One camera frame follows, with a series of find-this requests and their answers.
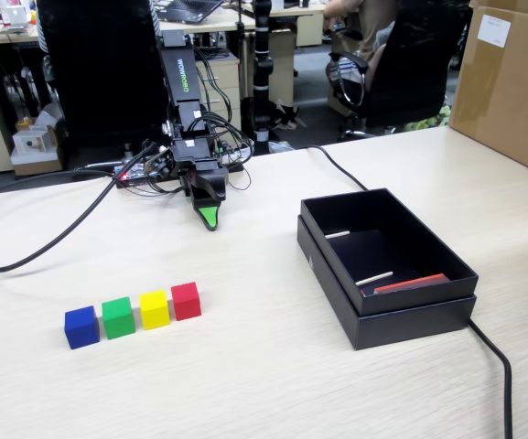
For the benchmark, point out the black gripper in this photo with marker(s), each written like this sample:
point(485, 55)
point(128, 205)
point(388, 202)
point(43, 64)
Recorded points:
point(190, 165)

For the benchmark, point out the red wooden cube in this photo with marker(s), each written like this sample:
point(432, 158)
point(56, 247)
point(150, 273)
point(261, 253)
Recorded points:
point(186, 302)

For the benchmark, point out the yellow wooden cube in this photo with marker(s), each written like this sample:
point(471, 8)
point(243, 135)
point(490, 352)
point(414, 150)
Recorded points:
point(154, 311)

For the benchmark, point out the green wooden cube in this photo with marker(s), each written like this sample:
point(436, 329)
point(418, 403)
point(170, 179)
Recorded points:
point(118, 318)

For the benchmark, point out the blue wooden cube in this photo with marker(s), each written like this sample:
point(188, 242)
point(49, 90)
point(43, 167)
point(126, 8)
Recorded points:
point(80, 328)

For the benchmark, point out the small white box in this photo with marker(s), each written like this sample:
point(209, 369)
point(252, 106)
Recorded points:
point(30, 142)

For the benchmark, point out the black cardboard box tray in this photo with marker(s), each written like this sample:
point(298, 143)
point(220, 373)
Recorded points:
point(405, 298)

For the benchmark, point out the black open box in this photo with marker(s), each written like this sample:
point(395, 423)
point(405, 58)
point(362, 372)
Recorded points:
point(410, 329)

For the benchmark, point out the large brown cardboard box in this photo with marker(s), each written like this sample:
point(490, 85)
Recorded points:
point(506, 91)

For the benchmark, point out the circuit board with red LED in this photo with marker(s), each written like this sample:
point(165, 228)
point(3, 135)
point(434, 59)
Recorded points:
point(128, 174)

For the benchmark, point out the beige three-drawer cabinet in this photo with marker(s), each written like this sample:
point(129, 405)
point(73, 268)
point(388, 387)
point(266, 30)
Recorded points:
point(220, 82)

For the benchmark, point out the black pole with white rings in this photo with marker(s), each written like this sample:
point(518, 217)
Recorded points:
point(262, 68)

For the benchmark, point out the thin black stand pole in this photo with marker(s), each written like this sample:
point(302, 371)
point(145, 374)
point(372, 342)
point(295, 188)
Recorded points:
point(241, 55)

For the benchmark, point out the beige office desk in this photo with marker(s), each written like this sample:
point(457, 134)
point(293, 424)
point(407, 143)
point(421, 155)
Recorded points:
point(284, 46)

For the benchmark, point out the black high-back office chair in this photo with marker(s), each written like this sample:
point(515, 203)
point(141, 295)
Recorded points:
point(99, 68)

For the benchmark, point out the open brown floor carton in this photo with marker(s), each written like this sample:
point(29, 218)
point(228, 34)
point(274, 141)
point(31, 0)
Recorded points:
point(39, 167)

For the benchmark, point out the open black laptop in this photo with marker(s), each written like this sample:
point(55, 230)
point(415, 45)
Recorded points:
point(190, 9)

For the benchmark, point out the green yellow patterned fabric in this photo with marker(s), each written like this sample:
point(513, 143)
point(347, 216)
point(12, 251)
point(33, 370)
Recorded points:
point(428, 121)

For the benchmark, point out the seated person in tan shirt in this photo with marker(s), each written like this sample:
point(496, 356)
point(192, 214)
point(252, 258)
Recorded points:
point(375, 27)

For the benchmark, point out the black office chair with armrest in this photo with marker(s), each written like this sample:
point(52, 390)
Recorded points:
point(419, 68)

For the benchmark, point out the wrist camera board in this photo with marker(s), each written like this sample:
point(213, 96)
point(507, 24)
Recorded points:
point(163, 168)

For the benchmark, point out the small beige pedestal cabinet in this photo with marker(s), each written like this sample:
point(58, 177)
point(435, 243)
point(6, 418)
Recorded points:
point(309, 29)

